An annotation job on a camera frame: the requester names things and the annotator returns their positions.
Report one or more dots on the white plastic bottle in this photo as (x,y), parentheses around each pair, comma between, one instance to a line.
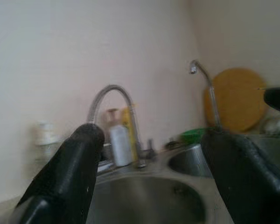
(120,144)

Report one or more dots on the white jar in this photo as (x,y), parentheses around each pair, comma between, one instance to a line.
(45,140)

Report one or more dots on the yellow bottle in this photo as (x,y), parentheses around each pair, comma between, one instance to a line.
(128,123)

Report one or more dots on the beige pump dispenser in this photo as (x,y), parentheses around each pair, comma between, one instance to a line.
(112,115)

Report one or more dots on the black pan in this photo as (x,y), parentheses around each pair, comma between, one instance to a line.
(277,98)

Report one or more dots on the round wooden cutting board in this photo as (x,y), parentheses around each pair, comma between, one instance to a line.
(238,100)

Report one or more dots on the stainless steel double sink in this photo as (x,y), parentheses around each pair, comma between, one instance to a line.
(149,198)

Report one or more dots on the thin chrome faucet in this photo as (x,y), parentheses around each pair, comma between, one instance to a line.
(211,93)

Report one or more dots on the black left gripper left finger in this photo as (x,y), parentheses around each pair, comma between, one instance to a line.
(67,168)

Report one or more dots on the green plastic basin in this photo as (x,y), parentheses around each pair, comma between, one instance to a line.
(193,134)

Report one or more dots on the flexible steel gooseneck faucet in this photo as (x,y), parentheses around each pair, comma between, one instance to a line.
(130,102)

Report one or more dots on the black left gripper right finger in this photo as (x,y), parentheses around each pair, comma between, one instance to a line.
(245,177)

